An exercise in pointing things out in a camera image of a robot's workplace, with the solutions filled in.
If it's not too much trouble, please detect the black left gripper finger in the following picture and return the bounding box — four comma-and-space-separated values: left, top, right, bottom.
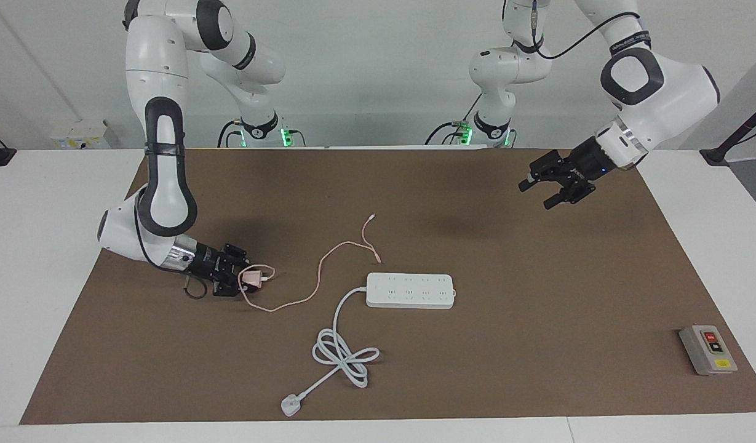
519, 151, 569, 193
544, 182, 597, 211

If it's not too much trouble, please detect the pink charging cable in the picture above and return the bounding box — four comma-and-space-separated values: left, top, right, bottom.
237, 214, 382, 313

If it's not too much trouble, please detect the white power strip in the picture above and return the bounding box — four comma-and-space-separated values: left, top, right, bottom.
366, 273, 456, 309

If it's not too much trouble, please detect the brown paper mat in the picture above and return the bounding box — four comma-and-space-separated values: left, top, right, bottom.
19, 148, 756, 425

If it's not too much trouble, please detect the tall black slanted stand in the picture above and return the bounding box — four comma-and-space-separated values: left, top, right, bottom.
699, 98, 756, 167

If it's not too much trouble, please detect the grey push button box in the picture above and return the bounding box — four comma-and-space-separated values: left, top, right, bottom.
679, 324, 738, 377

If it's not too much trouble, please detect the black right arm gripper cable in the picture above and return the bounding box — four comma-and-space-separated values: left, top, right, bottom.
135, 185, 209, 300

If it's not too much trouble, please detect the black arm gripper cable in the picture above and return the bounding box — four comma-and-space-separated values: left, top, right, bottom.
135, 185, 209, 300
504, 0, 643, 60

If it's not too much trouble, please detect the black left arm gripper cable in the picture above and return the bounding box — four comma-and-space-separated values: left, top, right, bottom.
504, 0, 643, 60

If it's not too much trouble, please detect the black left arm base cable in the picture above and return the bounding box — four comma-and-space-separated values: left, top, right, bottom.
424, 92, 483, 146

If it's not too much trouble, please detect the white power cord with plug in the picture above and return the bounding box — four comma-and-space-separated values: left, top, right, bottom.
281, 286, 380, 418

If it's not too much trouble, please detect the white wall socket box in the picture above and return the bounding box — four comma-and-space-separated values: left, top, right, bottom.
50, 120, 112, 150

